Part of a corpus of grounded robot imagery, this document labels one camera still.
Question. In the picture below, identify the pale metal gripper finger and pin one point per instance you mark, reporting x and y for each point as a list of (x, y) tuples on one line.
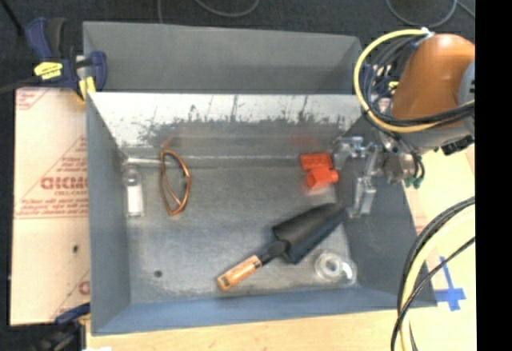
[(352, 147), (364, 197)]

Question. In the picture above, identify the orange plastic block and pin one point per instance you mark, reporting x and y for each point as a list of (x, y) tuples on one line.
[(318, 169)]

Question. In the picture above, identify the grey metal bin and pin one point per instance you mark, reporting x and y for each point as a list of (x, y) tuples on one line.
[(224, 245)]

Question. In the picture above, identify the orange-framed sunglasses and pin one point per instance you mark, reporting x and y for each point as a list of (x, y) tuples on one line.
[(187, 181)]

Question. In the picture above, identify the clear glass bottle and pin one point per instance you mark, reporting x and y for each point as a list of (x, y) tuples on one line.
[(134, 197)]

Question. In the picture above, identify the brown cardboard board, red print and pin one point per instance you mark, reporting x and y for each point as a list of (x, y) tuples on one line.
[(48, 241)]

